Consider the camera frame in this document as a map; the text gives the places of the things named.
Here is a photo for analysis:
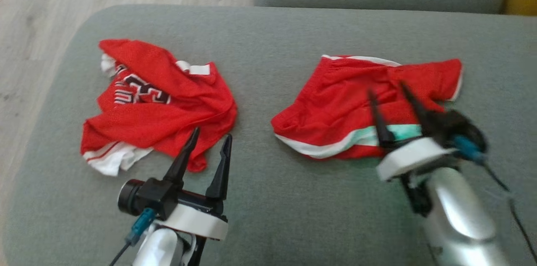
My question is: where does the grey sofa seat cushion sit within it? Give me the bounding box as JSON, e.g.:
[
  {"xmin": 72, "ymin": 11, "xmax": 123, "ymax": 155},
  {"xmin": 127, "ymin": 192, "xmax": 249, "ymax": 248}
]
[{"xmin": 2, "ymin": 4, "xmax": 537, "ymax": 266}]

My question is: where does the blue cable connector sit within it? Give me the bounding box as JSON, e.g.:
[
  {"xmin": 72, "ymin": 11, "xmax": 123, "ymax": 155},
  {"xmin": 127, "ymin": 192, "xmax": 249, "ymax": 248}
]
[
  {"xmin": 452, "ymin": 134, "xmax": 487, "ymax": 164},
  {"xmin": 125, "ymin": 207, "xmax": 157, "ymax": 245}
]

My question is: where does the red jersey with lettering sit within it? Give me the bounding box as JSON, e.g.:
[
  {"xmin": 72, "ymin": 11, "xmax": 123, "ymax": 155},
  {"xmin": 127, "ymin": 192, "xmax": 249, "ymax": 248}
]
[{"xmin": 81, "ymin": 39, "xmax": 238, "ymax": 177}]

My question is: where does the red shorts white trim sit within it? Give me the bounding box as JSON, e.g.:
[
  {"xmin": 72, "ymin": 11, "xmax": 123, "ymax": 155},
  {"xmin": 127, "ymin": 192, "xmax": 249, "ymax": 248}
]
[{"xmin": 271, "ymin": 55, "xmax": 464, "ymax": 160}]

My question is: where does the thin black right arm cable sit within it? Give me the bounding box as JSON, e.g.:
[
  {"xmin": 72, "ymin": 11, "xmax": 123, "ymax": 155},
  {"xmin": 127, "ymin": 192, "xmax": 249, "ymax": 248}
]
[{"xmin": 482, "ymin": 161, "xmax": 537, "ymax": 260}]

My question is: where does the blue right cable connector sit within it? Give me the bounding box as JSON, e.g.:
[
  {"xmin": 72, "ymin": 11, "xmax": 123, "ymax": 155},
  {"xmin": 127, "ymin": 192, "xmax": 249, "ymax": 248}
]
[{"xmin": 452, "ymin": 134, "xmax": 487, "ymax": 164}]

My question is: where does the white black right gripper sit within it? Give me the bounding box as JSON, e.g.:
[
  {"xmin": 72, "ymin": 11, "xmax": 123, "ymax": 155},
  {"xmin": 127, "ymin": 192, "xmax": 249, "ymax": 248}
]
[{"xmin": 367, "ymin": 81, "xmax": 459, "ymax": 217}]

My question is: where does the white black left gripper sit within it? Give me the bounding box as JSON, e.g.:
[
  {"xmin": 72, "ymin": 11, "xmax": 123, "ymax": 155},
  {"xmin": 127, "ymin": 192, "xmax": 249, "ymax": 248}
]
[{"xmin": 161, "ymin": 127, "xmax": 233, "ymax": 242}]

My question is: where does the blue left cable connector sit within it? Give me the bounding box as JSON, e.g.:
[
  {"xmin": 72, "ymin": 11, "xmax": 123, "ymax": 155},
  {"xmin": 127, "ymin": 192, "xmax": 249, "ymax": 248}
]
[{"xmin": 125, "ymin": 207, "xmax": 157, "ymax": 245}]

